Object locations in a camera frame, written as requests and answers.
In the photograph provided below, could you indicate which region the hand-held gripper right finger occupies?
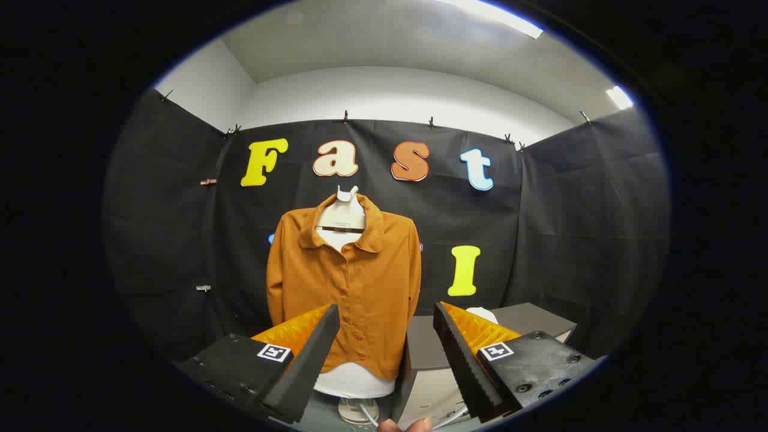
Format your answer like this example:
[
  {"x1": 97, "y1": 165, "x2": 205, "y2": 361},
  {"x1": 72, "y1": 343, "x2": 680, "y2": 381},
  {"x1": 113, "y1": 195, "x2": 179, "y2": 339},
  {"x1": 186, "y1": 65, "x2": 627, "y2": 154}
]
[{"x1": 433, "y1": 301, "x2": 598, "y2": 423}]

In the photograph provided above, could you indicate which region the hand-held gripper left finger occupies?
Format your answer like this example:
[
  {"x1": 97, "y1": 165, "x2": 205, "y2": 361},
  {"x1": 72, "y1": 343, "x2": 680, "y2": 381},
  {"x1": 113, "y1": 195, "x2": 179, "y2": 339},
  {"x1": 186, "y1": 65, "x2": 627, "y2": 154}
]
[{"x1": 176, "y1": 304, "x2": 341, "y2": 424}]

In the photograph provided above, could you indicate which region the orange-brown button shirt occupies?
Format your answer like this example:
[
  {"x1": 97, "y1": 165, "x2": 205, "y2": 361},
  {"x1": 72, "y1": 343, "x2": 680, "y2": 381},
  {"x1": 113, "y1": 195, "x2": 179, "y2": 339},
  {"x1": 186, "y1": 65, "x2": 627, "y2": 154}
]
[{"x1": 266, "y1": 193, "x2": 422, "y2": 381}]

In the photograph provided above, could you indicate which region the grey cabinet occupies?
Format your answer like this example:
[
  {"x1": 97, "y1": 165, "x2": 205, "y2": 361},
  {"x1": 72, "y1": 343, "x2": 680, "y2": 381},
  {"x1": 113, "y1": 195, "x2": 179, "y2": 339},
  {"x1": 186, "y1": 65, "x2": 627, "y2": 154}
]
[{"x1": 393, "y1": 302, "x2": 578, "y2": 430}]

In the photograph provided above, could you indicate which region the white round base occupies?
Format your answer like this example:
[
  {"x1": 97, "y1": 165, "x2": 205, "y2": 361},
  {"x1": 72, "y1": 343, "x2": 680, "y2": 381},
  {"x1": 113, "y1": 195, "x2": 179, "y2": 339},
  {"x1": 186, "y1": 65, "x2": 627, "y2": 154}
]
[{"x1": 337, "y1": 397, "x2": 380, "y2": 427}]

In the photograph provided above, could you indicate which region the white mannequin torso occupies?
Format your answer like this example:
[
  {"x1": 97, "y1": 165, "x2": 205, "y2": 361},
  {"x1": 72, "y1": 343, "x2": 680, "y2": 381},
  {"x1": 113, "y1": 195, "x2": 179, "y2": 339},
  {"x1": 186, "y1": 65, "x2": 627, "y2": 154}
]
[{"x1": 313, "y1": 185, "x2": 397, "y2": 400}]

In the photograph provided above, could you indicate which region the black backdrop cloth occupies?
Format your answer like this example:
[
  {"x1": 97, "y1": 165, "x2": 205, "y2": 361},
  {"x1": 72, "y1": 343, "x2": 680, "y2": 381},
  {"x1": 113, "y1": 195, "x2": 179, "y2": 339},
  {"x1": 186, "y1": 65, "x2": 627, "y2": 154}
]
[{"x1": 102, "y1": 89, "x2": 671, "y2": 385}]

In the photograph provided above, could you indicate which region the small ceiling light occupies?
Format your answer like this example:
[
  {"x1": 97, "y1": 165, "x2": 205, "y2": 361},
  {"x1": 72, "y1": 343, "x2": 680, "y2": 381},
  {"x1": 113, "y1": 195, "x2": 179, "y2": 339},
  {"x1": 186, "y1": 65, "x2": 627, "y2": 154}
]
[{"x1": 606, "y1": 85, "x2": 634, "y2": 110}]

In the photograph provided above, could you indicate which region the long ceiling light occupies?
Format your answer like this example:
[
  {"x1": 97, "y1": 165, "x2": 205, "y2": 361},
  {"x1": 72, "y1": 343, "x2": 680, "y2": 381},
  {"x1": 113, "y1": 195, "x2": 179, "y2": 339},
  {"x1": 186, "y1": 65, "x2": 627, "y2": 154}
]
[{"x1": 435, "y1": 0, "x2": 544, "y2": 40}]

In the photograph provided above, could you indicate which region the white cable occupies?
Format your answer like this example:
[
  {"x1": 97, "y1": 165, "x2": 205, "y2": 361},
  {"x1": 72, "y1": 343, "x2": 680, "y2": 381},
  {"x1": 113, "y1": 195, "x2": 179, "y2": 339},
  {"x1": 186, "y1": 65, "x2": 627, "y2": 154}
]
[{"x1": 431, "y1": 406, "x2": 470, "y2": 430}]

